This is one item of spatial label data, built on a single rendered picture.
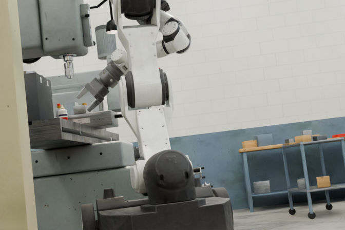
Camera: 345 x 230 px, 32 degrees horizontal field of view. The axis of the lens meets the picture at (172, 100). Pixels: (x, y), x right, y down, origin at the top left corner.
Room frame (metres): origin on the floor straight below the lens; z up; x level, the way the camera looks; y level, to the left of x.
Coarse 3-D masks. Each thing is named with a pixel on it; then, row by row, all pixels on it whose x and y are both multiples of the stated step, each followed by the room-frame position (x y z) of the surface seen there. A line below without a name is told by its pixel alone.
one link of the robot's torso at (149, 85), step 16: (160, 0) 2.29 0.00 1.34; (128, 32) 2.28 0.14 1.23; (144, 32) 2.30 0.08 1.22; (128, 48) 2.30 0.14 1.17; (144, 48) 2.29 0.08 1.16; (128, 64) 2.36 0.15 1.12; (144, 64) 2.28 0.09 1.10; (128, 80) 2.26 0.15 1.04; (144, 80) 2.26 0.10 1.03; (160, 80) 2.27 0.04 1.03; (128, 96) 2.27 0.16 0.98; (144, 96) 2.27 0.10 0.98; (160, 96) 2.28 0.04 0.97
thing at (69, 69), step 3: (66, 66) 2.93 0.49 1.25; (69, 66) 2.93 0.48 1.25; (72, 66) 2.94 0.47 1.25; (66, 69) 2.93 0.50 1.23; (69, 69) 2.93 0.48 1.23; (72, 69) 2.94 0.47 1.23; (66, 72) 2.93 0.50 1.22; (69, 72) 2.93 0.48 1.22; (72, 72) 2.93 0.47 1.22; (66, 75) 2.93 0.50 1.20
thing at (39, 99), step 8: (24, 72) 2.31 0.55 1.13; (32, 72) 2.32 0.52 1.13; (24, 80) 2.29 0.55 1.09; (32, 80) 2.29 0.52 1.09; (40, 80) 2.34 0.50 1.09; (48, 80) 2.47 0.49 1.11; (32, 88) 2.29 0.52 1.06; (40, 88) 2.33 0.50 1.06; (48, 88) 2.45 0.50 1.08; (32, 96) 2.29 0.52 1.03; (40, 96) 2.32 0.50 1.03; (48, 96) 2.44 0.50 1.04; (32, 104) 2.29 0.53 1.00; (40, 104) 2.31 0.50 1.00; (48, 104) 2.43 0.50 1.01; (32, 112) 2.29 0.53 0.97; (40, 112) 2.30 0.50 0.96; (48, 112) 2.42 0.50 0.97; (32, 120) 2.29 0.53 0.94
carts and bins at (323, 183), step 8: (304, 136) 6.83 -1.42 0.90; (312, 136) 7.06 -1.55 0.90; (320, 136) 7.04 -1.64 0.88; (296, 144) 6.83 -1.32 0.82; (304, 144) 6.95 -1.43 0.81; (320, 144) 7.49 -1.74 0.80; (320, 152) 7.49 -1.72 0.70; (344, 152) 6.73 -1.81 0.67; (304, 160) 6.69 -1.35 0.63; (344, 160) 6.73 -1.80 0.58; (304, 168) 6.69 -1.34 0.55; (344, 168) 6.76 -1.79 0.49; (288, 176) 7.45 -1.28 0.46; (304, 176) 6.71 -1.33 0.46; (328, 176) 6.92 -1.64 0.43; (288, 184) 7.45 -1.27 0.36; (304, 184) 7.05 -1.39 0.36; (320, 184) 6.91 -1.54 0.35; (328, 184) 6.90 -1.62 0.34; (288, 192) 7.46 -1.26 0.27; (328, 192) 7.49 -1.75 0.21; (328, 200) 7.49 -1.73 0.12; (312, 208) 6.69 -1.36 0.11; (328, 208) 7.49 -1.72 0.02; (312, 216) 6.69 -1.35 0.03
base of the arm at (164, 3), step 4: (164, 0) 2.69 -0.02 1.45; (164, 4) 2.68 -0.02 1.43; (168, 4) 2.73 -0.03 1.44; (160, 8) 2.68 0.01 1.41; (168, 8) 2.73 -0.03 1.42; (136, 20) 2.77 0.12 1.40; (140, 20) 2.69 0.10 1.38; (144, 20) 2.66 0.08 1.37; (140, 24) 2.77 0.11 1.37; (144, 24) 2.69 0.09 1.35
